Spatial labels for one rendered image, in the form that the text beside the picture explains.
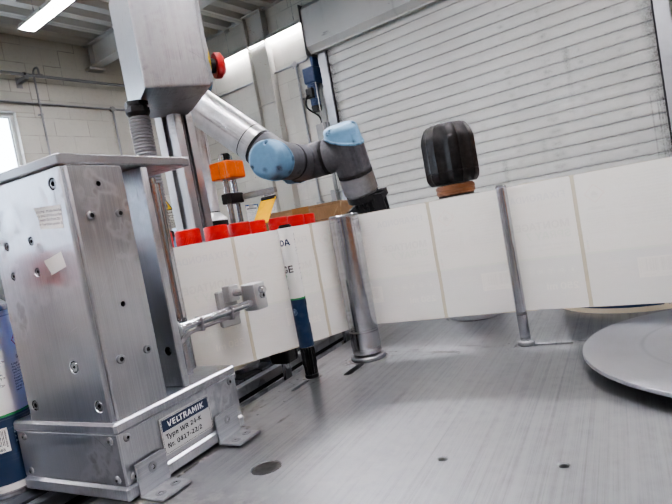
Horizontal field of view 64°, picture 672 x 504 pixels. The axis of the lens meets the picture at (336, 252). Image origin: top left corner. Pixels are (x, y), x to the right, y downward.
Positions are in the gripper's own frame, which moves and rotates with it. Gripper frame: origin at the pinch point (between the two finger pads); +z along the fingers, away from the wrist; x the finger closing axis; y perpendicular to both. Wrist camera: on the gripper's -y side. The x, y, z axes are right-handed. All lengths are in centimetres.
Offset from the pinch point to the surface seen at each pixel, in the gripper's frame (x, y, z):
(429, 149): -24.3, 26.6, -32.0
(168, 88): -39, -2, -53
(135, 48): -40, -4, -59
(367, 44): 450, -154, -36
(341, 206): 24.8, -17.1, -9.9
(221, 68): -31, 1, -53
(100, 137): 379, -489, -40
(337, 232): -46, 19, -30
